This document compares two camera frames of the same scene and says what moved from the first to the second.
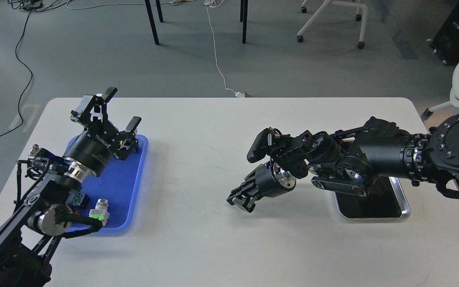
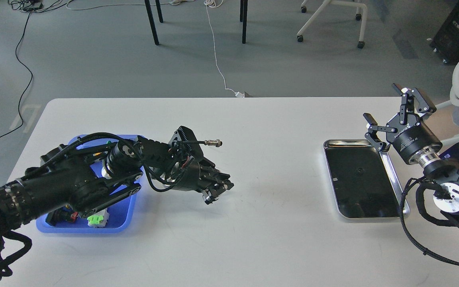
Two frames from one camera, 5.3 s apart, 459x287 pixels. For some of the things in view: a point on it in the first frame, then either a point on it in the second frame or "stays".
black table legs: x=243 y=16 stays
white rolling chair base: x=361 y=44 stays
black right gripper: x=270 y=179 to x=415 y=141
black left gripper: x=91 y=149 to x=195 y=173
